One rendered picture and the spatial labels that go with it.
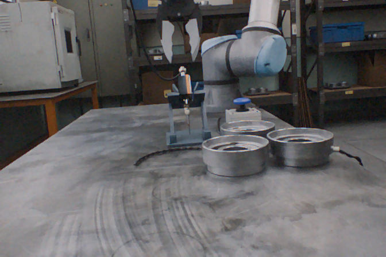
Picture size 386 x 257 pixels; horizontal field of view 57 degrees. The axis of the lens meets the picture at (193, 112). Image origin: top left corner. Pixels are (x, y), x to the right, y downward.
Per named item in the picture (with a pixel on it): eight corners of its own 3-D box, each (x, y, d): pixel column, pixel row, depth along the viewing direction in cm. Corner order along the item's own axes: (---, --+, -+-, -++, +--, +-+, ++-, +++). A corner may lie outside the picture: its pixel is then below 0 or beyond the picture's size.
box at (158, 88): (182, 102, 410) (180, 69, 404) (139, 106, 404) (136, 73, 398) (178, 98, 450) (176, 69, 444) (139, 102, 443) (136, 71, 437)
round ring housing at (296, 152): (260, 165, 57) (259, 140, 57) (276, 148, 66) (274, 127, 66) (329, 171, 52) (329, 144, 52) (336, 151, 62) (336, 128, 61)
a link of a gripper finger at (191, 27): (203, 58, 85) (193, 19, 83) (205, 58, 79) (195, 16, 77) (190, 61, 84) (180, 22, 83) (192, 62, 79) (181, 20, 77)
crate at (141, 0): (175, 12, 434) (174, -7, 430) (177, 8, 396) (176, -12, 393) (132, 15, 428) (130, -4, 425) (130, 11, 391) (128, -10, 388)
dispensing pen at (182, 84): (182, 131, 73) (176, 62, 80) (182, 138, 76) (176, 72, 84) (193, 129, 73) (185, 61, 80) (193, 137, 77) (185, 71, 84)
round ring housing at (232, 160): (273, 176, 52) (273, 149, 51) (201, 179, 53) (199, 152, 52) (265, 156, 62) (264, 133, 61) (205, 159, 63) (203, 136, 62)
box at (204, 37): (224, 50, 402) (223, 15, 396) (179, 54, 399) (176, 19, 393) (219, 51, 444) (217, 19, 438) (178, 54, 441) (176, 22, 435)
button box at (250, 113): (262, 131, 81) (261, 110, 80) (231, 133, 81) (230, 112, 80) (253, 124, 89) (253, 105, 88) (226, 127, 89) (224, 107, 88)
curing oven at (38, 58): (70, 91, 260) (59, -1, 250) (-15, 98, 257) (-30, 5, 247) (89, 85, 321) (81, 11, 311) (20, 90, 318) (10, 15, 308)
